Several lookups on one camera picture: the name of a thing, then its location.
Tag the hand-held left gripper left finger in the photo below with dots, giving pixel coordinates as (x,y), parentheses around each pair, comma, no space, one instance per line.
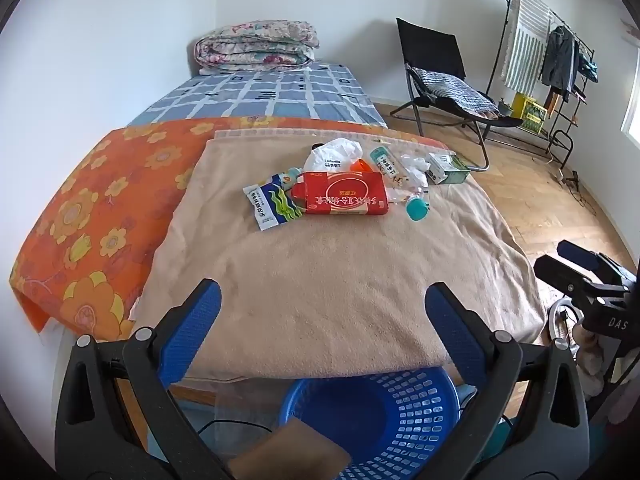
(200,320)

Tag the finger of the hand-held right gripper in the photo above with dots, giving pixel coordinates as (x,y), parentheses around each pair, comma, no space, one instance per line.
(575,252)
(555,270)

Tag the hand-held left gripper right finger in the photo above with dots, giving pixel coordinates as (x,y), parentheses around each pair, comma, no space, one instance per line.
(450,330)

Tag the blue plastic basket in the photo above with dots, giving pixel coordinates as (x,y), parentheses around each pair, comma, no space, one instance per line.
(370,410)

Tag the white and blue snack packet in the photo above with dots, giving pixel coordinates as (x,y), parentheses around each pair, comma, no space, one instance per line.
(272,205)

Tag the person's right hand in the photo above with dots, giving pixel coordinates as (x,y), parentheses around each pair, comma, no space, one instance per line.
(587,350)

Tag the power strip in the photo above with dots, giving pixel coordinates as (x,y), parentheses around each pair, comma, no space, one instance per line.
(572,177)

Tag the black clothes rack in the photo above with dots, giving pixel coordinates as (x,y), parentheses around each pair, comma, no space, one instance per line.
(560,135)

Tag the clear bottle with teal cap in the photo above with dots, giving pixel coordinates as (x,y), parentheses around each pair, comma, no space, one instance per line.
(416,207)

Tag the beige blanket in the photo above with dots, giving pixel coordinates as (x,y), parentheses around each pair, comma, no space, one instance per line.
(325,285)

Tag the yellow crate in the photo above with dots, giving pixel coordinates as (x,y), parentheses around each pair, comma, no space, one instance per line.
(530,112)

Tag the green and white box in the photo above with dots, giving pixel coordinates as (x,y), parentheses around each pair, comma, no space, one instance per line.
(445,167)

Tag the orange floral bed sheet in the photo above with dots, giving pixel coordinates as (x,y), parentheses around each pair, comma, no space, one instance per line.
(100,200)

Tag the brown flat pad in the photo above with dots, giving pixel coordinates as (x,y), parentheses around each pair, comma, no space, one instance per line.
(295,450)

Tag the crumpled white tissue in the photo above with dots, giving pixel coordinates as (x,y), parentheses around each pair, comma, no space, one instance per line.
(412,170)

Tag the red cardboard box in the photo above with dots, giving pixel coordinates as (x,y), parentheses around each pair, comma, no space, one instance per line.
(345,192)

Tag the white and green tube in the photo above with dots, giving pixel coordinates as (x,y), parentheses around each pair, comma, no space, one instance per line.
(386,162)

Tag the teal hanging garment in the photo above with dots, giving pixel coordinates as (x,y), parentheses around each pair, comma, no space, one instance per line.
(590,67)

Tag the orange cap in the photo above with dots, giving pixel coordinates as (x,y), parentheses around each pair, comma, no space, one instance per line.
(359,165)

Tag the dark jacket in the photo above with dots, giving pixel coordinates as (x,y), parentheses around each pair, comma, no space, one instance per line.
(557,60)

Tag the checked chair cushion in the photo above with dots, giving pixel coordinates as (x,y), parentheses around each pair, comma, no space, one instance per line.
(450,87)

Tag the white plastic bag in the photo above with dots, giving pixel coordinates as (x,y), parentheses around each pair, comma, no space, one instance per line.
(330,157)

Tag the striped towel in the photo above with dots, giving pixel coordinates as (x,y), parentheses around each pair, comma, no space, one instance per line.
(525,35)

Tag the blue plaid bed sheet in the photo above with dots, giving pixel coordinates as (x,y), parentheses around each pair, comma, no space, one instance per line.
(280,95)

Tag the black folding chair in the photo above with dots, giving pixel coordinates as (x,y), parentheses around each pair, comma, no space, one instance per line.
(430,50)

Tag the folded floral quilt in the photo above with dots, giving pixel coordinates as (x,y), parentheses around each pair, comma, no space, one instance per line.
(250,47)

